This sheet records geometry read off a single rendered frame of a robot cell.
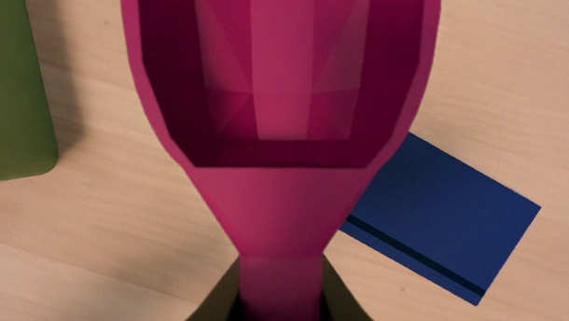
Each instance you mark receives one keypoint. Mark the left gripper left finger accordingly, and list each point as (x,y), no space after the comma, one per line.
(222,302)

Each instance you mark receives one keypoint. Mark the magenta plastic scoop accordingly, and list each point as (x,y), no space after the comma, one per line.
(280,112)

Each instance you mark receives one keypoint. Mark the green rectangular tray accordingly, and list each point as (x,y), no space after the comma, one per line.
(28,145)

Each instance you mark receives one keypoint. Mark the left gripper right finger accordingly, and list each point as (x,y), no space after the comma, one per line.
(339,303)

